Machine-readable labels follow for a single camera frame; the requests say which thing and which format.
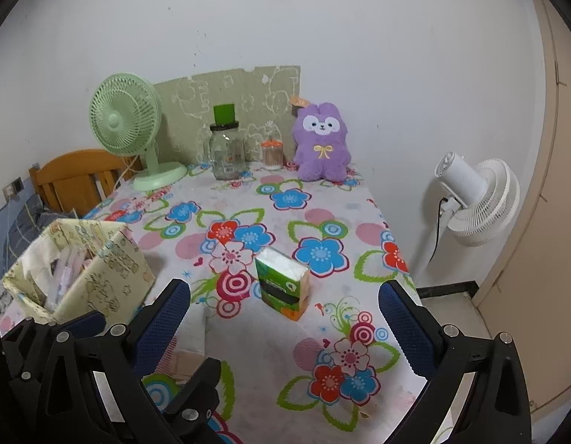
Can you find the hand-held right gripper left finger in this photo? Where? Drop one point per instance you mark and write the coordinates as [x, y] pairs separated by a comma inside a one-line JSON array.
[[165, 319]]

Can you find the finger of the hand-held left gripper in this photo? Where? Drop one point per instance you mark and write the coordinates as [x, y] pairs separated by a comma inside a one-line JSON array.
[[26, 393], [89, 323]]

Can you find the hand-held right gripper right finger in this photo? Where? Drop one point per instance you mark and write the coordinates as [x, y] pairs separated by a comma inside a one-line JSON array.
[[406, 328]]

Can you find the yellow printed storage box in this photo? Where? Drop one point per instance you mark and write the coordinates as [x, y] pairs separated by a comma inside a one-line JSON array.
[[109, 268]]

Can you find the green tissue packet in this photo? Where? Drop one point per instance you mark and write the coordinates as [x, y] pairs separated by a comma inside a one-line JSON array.
[[281, 282]]

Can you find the white folded towel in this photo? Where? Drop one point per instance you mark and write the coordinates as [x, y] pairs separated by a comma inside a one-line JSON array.
[[195, 330]]

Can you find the grey plaid pillow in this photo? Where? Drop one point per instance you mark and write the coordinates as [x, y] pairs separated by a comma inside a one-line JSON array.
[[26, 222]]

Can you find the wooden bed headboard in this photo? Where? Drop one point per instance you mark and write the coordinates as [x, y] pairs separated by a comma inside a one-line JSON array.
[[68, 175]]

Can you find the floral tablecloth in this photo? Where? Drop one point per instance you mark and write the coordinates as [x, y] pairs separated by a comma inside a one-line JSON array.
[[313, 222]]

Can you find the beige door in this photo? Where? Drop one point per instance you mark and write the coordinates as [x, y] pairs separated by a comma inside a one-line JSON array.
[[544, 240]]

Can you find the glass mug with green lid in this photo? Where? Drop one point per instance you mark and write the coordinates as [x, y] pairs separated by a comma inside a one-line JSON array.
[[227, 152]]

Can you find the purple plush toy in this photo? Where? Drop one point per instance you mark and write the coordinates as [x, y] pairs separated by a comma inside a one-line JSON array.
[[320, 157]]

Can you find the clear cotton swab jar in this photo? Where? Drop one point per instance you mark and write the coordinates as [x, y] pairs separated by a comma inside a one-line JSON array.
[[271, 157]]

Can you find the green desk fan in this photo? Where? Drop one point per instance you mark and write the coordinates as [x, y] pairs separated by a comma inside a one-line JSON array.
[[114, 120]]

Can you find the green printed board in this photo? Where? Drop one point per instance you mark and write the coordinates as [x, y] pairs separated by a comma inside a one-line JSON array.
[[193, 97]]

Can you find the white wall socket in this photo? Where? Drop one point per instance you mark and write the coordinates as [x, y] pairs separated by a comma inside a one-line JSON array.
[[8, 190]]

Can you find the dark wall switch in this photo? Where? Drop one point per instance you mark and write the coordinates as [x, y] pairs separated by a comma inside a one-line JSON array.
[[18, 184]]

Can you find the white pedestal fan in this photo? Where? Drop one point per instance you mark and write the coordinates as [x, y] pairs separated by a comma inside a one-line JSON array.
[[480, 203]]

